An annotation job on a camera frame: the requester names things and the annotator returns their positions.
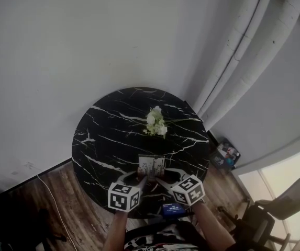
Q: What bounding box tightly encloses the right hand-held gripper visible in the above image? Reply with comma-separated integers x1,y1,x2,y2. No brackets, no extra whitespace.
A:
154,168,206,207

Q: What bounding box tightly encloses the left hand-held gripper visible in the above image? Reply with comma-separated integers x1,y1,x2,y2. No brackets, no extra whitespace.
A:
107,170,149,213

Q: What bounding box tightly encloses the small wooden framed box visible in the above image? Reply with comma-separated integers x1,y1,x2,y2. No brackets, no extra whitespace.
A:
137,154,165,180

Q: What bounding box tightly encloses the person's right forearm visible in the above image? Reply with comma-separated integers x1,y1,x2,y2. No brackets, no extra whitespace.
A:
193,200,236,251

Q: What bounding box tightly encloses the person's left forearm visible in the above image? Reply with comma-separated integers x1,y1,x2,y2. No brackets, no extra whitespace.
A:
103,210,128,251

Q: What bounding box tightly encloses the round black marble table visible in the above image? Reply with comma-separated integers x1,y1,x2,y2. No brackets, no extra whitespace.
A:
71,87,210,219

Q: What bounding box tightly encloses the black device with blue screen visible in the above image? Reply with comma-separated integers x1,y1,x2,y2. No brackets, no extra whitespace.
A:
162,202,186,217

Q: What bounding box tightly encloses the black box of colourful items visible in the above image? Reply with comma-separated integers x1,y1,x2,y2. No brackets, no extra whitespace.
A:
209,139,242,170

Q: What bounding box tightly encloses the white artificial flower bunch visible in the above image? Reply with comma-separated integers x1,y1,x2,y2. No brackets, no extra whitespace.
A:
132,105,201,140

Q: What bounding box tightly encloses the black printed shirt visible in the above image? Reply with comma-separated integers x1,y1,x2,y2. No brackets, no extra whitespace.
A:
123,220,237,251

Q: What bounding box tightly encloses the dark framed window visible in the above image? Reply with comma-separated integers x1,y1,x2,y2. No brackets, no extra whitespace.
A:
237,144,300,251

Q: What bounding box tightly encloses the grey office chair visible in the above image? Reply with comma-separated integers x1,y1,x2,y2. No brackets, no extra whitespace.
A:
232,174,300,251

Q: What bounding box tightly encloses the white floor cable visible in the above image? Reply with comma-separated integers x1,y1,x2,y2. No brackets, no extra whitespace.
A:
36,175,75,251

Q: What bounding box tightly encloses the white wall pipe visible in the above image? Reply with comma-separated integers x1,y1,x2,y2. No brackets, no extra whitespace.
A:
201,0,300,122
191,0,276,112

